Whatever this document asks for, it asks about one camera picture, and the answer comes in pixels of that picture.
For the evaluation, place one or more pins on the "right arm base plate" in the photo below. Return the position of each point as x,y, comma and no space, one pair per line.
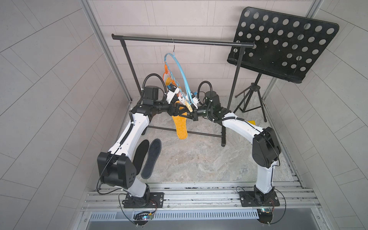
253,199

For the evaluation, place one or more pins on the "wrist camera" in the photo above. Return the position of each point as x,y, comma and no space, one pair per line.
194,101
172,91

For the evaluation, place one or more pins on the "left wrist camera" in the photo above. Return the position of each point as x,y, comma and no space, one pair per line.
172,91

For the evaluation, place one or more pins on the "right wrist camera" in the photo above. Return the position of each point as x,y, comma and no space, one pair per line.
194,101

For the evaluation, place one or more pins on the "orange yellow shoe insole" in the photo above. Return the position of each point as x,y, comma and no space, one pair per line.
180,124

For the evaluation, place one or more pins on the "dark grey shoe insole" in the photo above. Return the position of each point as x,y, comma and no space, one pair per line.
153,154

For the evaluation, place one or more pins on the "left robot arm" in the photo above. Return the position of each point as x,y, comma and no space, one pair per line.
120,166

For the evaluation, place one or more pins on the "black perforated music stand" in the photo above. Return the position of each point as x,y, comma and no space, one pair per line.
285,46

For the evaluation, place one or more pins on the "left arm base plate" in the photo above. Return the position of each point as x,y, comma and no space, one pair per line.
151,201

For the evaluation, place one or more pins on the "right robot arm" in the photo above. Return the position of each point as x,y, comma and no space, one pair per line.
265,145

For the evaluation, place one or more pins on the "aluminium mounting rail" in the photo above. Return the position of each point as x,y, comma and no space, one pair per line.
219,195

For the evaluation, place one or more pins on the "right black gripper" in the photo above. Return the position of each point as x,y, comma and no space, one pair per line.
196,113

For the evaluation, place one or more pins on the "black shoe insole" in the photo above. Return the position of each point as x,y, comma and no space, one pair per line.
140,155

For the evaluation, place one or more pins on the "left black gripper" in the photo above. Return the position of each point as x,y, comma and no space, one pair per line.
173,112

